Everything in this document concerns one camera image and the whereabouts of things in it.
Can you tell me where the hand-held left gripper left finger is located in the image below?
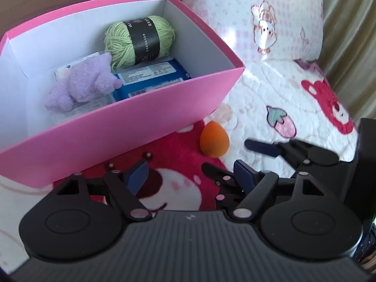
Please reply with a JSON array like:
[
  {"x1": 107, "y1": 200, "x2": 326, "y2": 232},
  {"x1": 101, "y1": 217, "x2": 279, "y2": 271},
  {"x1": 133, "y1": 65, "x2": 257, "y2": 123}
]
[{"x1": 53, "y1": 159, "x2": 150, "y2": 221}]

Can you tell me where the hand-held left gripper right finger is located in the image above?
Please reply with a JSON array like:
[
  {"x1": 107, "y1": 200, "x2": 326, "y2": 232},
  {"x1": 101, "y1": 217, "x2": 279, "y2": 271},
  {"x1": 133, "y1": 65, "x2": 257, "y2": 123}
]
[{"x1": 231, "y1": 159, "x2": 326, "y2": 220}]

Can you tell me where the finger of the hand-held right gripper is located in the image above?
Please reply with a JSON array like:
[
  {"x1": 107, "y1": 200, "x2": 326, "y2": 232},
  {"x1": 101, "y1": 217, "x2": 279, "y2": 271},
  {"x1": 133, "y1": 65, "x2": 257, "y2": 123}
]
[
  {"x1": 202, "y1": 162, "x2": 248, "y2": 210},
  {"x1": 244, "y1": 139, "x2": 314, "y2": 171}
]

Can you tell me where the orange makeup sponge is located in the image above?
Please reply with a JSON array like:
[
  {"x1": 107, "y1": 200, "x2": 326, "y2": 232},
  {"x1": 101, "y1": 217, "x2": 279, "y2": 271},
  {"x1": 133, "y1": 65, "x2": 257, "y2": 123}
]
[{"x1": 200, "y1": 121, "x2": 229, "y2": 157}]

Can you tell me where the pink cardboard box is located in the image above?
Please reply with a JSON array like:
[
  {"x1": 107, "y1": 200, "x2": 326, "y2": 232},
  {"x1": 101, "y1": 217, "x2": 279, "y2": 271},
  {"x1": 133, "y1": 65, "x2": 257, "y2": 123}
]
[{"x1": 0, "y1": 0, "x2": 246, "y2": 188}]

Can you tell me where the blue wet wipes packet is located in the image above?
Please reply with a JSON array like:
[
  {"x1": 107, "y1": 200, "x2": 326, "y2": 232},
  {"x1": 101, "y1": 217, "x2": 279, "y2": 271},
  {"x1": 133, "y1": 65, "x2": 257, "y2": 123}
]
[{"x1": 113, "y1": 59, "x2": 192, "y2": 102}]

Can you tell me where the purple plush toy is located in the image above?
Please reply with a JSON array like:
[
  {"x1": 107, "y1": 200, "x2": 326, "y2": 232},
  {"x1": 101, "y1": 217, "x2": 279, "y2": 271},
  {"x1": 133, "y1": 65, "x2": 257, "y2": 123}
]
[{"x1": 45, "y1": 52, "x2": 122, "y2": 113}]

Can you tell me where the white tissue packet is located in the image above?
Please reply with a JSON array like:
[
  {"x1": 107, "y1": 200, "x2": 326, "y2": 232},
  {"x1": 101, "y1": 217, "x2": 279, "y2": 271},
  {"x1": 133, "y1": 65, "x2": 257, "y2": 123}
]
[{"x1": 54, "y1": 51, "x2": 100, "y2": 80}]

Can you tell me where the green yarn ball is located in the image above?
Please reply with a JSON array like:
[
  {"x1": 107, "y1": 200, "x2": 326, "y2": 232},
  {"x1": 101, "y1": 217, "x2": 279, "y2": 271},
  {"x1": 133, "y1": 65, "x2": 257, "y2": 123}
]
[{"x1": 104, "y1": 16, "x2": 177, "y2": 71}]

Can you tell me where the printed bear blanket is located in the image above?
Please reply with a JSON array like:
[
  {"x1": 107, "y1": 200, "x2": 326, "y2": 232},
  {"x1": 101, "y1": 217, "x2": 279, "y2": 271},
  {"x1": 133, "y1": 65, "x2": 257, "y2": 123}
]
[{"x1": 0, "y1": 60, "x2": 360, "y2": 232}]

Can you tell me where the beige satin cloth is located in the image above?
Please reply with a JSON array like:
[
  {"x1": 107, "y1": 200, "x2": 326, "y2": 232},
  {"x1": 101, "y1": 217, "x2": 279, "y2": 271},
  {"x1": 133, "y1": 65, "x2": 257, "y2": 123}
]
[{"x1": 319, "y1": 0, "x2": 376, "y2": 124}]

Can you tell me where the pink checked pillow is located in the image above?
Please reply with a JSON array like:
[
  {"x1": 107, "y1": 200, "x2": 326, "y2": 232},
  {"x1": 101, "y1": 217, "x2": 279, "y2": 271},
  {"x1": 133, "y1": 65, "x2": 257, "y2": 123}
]
[{"x1": 182, "y1": 0, "x2": 324, "y2": 63}]

